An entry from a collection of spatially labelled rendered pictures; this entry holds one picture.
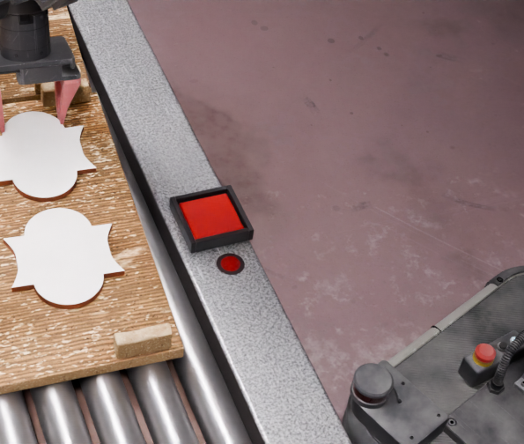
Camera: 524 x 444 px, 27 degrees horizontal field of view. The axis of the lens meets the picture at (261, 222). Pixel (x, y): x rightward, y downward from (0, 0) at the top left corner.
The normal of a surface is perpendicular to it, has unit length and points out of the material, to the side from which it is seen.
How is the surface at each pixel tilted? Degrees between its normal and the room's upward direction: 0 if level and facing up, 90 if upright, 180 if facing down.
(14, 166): 3
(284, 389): 0
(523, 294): 0
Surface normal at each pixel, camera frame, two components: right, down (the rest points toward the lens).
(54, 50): 0.04, -0.84
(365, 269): 0.11, -0.68
